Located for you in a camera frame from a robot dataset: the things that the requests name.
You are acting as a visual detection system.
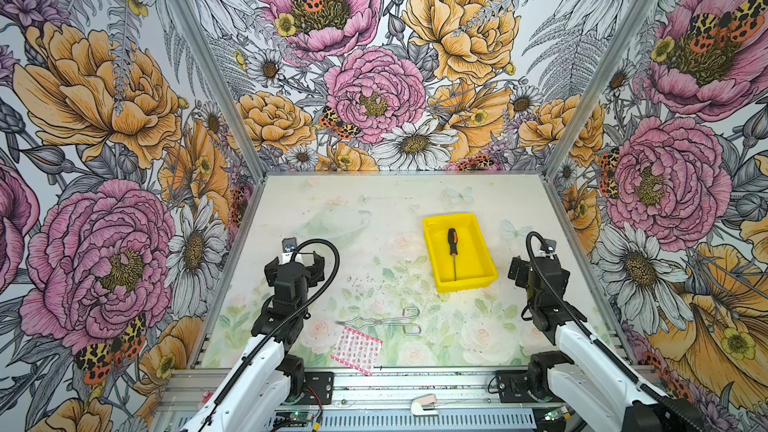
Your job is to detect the orange black handled screwdriver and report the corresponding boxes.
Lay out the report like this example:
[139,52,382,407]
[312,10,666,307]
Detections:
[447,228,458,281]

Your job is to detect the left green circuit board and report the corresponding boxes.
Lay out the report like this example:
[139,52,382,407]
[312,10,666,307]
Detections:
[270,411,323,431]

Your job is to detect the pink white patterned cloth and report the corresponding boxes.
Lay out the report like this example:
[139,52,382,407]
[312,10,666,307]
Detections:
[331,327,383,376]

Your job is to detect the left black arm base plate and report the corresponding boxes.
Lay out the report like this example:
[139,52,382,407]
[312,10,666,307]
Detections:
[296,371,335,406]

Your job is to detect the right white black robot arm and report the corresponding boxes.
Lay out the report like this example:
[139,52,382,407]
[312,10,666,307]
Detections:
[508,232,705,431]

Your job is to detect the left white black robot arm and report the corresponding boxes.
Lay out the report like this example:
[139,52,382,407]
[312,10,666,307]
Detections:
[179,238,340,431]

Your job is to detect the white pink stapler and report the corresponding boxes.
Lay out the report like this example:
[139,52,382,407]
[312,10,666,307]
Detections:
[410,394,439,417]

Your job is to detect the green circuit board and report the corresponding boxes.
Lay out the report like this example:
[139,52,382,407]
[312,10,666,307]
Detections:
[543,405,572,422]
[270,411,323,431]

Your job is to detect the right black corrugated cable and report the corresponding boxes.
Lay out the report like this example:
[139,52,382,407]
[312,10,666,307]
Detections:
[525,230,709,432]

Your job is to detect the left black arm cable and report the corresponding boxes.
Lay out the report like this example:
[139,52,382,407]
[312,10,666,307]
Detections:
[197,238,341,432]

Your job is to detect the yellow plastic bin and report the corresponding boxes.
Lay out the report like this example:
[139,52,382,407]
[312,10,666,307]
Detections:
[422,213,498,293]

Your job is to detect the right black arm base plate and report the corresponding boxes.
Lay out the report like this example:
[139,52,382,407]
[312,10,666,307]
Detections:
[494,370,557,403]

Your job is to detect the right green circuit board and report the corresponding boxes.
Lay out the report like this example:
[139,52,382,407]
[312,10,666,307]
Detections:
[543,405,572,422]

